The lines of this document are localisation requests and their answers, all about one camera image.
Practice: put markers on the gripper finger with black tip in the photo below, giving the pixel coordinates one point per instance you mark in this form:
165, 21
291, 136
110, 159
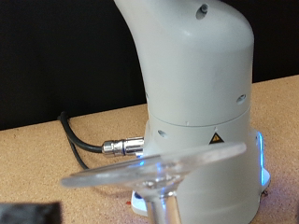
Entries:
28, 214

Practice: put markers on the clear wine glass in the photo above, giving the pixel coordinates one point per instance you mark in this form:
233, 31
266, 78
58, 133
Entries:
162, 205

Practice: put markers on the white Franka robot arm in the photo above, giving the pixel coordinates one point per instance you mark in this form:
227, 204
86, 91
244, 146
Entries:
193, 77

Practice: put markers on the black backdrop curtain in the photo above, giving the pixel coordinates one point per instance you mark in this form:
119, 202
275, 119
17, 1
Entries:
62, 46

